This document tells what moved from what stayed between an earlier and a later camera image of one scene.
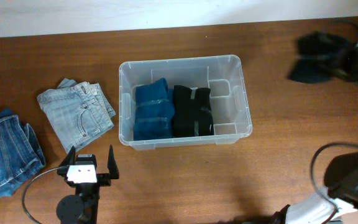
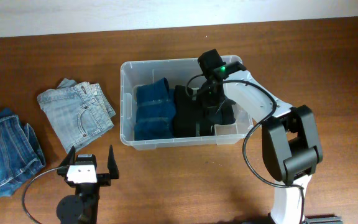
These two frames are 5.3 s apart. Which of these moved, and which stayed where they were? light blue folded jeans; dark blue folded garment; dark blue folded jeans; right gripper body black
Moved: right gripper body black
Stayed: dark blue folded garment; dark blue folded jeans; light blue folded jeans
